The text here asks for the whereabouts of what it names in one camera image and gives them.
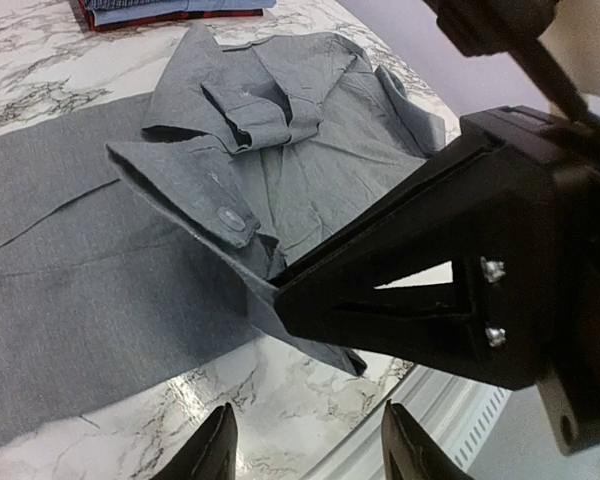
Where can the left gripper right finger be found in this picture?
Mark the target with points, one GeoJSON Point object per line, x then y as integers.
{"type": "Point", "coordinates": [409, 452]}

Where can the red plaid folded shirt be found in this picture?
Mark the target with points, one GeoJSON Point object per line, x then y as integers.
{"type": "Point", "coordinates": [89, 17]}

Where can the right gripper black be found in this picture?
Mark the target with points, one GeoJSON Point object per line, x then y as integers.
{"type": "Point", "coordinates": [562, 156]}

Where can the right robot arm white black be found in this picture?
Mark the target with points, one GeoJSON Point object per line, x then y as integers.
{"type": "Point", "coordinates": [514, 27]}

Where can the blue checked folded shirt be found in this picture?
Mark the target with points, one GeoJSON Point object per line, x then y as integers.
{"type": "Point", "coordinates": [114, 12]}

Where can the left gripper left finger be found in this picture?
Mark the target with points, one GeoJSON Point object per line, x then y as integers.
{"type": "Point", "coordinates": [210, 453]}

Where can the aluminium frame rail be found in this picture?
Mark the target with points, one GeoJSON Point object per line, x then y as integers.
{"type": "Point", "coordinates": [459, 414]}

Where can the grey long sleeve shirt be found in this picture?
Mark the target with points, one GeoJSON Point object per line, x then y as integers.
{"type": "Point", "coordinates": [141, 238]}

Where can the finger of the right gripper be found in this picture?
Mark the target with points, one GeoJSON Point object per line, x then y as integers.
{"type": "Point", "coordinates": [446, 317]}
{"type": "Point", "coordinates": [441, 213]}

